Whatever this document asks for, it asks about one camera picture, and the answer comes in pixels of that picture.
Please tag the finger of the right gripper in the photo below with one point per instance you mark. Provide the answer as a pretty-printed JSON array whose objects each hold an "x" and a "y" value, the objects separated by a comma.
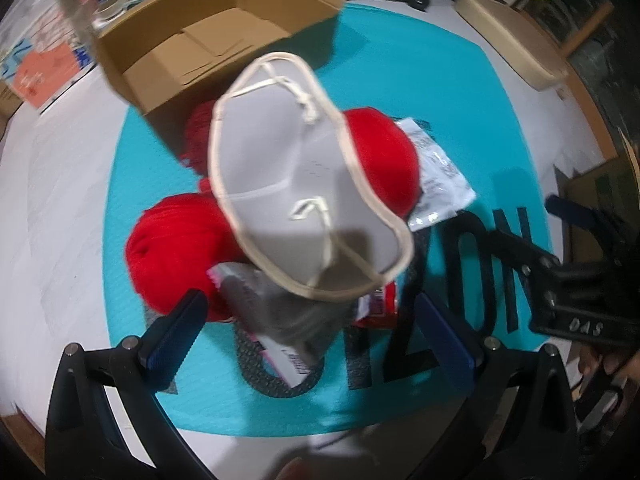
[{"x": 606, "y": 227}]

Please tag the grey foil snack packet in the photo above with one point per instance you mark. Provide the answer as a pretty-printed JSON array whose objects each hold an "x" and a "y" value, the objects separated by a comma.
[{"x": 294, "y": 333}]

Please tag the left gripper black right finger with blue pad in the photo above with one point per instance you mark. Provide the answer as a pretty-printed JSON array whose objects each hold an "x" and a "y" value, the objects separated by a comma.
[{"x": 517, "y": 420}]

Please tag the white foil sachet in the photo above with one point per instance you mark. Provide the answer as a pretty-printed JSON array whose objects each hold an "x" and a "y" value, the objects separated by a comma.
[{"x": 444, "y": 190}]

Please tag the teal bubble mailer bag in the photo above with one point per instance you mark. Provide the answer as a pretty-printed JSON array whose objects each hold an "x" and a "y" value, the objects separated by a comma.
[{"x": 405, "y": 68}]

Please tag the red yarn ball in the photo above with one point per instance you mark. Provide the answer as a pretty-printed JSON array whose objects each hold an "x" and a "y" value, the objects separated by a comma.
[
  {"x": 388, "y": 158},
  {"x": 173, "y": 246}
]

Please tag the person hand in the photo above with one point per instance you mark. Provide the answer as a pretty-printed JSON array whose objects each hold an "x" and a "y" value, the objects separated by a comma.
[{"x": 589, "y": 360}]

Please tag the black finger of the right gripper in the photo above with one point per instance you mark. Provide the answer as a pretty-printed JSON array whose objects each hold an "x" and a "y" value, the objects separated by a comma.
[{"x": 522, "y": 255}]

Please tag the dark red knitted piece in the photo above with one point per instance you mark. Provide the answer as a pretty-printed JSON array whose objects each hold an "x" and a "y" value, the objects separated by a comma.
[{"x": 196, "y": 140}]

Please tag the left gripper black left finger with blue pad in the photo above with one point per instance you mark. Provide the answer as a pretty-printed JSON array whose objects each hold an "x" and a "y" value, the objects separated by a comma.
[{"x": 83, "y": 439}]

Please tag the brown cardboard box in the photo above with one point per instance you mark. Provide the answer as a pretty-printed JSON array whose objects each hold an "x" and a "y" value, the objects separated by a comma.
[{"x": 165, "y": 57}]

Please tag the white tissue paper pack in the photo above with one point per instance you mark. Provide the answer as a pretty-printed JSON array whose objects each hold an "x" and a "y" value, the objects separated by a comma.
[{"x": 42, "y": 54}]

